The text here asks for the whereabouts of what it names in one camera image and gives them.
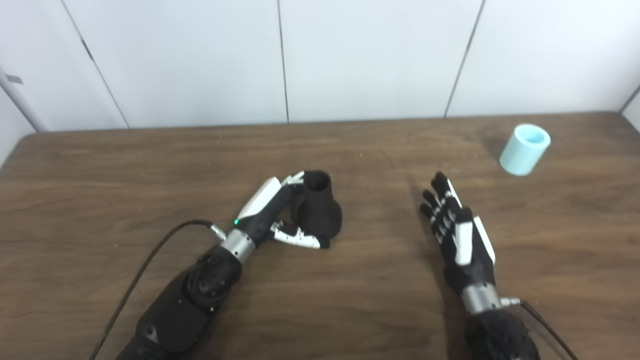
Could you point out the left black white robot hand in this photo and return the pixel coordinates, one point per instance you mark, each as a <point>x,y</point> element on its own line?
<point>262,207</point>

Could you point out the black flared nozzle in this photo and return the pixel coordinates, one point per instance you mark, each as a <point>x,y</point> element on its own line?
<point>320,212</point>

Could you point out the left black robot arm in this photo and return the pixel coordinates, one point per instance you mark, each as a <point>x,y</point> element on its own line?
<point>185,305</point>

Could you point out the white wall corner post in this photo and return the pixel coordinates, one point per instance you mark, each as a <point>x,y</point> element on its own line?
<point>20,105</point>

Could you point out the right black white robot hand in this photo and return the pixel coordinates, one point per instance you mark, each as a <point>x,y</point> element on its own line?
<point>465,250</point>

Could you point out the gray label on post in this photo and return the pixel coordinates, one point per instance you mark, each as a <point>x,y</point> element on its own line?
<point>14,79</point>

